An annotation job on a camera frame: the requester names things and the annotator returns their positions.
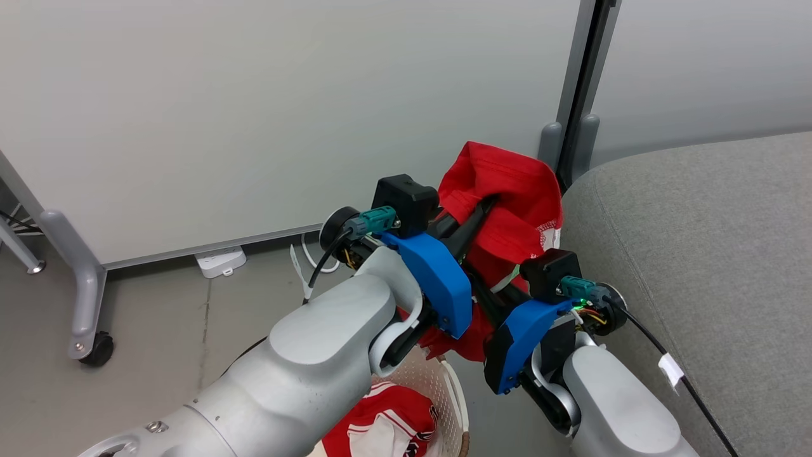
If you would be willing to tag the grey fabric sofa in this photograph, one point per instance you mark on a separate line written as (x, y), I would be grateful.
(698, 241)

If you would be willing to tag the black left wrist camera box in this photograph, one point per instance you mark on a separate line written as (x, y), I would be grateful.
(406, 200)

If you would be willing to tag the large white partition panel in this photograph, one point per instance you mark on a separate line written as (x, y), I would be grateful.
(254, 114)

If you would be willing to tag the short grey partition foot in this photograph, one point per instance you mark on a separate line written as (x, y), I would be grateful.
(587, 143)
(550, 143)

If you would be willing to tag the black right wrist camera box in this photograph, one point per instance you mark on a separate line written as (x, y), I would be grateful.
(549, 270)

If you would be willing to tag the red white striped jersey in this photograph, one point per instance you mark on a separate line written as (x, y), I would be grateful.
(380, 409)

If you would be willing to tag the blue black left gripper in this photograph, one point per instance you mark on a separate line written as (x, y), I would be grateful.
(438, 279)

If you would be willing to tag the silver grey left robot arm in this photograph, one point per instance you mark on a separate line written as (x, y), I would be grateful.
(304, 355)

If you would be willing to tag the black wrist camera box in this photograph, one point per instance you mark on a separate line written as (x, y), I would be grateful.
(549, 270)
(406, 200)

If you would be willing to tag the narrow white partition panel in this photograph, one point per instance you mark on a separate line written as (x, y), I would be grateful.
(698, 76)

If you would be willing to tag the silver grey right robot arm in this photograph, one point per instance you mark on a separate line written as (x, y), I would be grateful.
(609, 406)

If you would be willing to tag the grey partition leg with caster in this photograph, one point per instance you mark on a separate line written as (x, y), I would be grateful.
(85, 279)

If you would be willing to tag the cream perforated laundry basket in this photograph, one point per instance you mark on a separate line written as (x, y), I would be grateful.
(441, 387)

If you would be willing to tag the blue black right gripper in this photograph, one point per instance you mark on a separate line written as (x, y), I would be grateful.
(520, 336)

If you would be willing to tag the white power strip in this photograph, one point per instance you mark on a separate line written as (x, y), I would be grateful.
(220, 261)

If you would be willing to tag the plain red shirt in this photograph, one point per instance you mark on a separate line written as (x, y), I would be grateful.
(507, 184)

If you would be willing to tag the thin grey metal table leg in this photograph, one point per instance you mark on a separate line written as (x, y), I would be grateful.
(22, 251)

